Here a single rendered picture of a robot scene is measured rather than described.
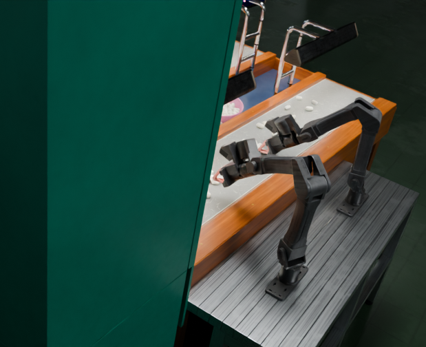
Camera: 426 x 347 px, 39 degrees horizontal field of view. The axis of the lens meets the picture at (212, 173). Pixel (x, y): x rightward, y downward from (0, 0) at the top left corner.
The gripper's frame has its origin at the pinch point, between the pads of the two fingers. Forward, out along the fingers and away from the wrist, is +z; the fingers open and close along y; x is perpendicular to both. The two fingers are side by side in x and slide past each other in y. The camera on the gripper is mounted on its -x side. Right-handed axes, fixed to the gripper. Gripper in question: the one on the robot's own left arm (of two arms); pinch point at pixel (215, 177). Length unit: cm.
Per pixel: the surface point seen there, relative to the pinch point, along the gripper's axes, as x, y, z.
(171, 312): 25, 53, -11
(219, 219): 11.8, 12.6, -6.2
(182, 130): -25, 60, -54
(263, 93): -15, -103, 40
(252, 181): 9.3, -19.4, 0.6
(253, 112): -12, -64, 21
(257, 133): -3, -53, 15
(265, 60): -31, -124, 45
